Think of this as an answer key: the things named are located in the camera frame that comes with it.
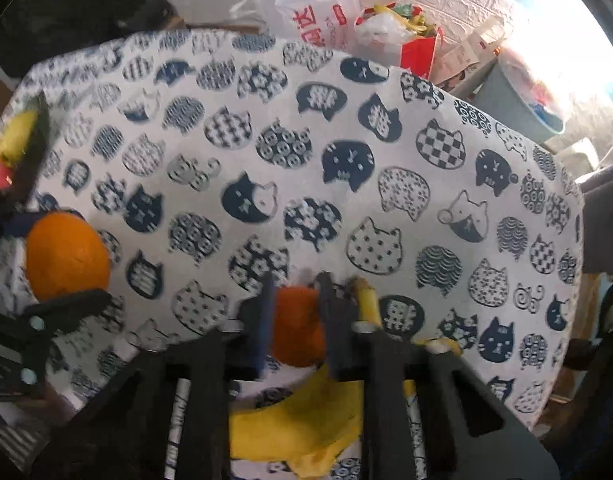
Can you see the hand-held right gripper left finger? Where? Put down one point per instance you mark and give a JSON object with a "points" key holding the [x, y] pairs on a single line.
{"points": [[260, 332]]}

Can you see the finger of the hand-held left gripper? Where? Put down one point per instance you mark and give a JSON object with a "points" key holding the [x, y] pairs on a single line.
{"points": [[61, 312], [36, 150]]}

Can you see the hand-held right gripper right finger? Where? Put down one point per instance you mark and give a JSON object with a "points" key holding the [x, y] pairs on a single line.
{"points": [[336, 332]]}

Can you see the small tangerine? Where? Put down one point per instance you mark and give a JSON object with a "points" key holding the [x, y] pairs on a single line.
{"points": [[296, 330]]}

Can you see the large orange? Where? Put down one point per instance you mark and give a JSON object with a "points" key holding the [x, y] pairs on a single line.
{"points": [[66, 255]]}

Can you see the yellow banana bunch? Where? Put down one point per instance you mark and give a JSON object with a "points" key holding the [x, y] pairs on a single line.
{"points": [[286, 425]]}

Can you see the dark furniture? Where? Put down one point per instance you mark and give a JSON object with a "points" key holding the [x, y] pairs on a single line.
{"points": [[61, 5]]}

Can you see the dark round object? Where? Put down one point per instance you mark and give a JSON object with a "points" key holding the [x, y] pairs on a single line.
{"points": [[156, 14]]}

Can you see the cat print tablecloth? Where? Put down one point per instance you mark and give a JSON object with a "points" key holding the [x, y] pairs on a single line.
{"points": [[336, 120]]}

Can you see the grey plastic bin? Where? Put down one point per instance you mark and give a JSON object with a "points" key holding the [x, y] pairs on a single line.
{"points": [[506, 102]]}

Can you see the grey upholstered furniture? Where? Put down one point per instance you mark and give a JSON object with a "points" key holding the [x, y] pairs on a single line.
{"points": [[606, 215]]}

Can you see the white plastic bag red print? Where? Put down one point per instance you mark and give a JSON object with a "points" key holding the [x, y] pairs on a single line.
{"points": [[306, 10]]}

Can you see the red box of packets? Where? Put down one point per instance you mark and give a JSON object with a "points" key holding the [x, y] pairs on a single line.
{"points": [[401, 35]]}

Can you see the pink white carton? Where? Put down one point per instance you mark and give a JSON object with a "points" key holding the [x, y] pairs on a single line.
{"points": [[469, 52]]}

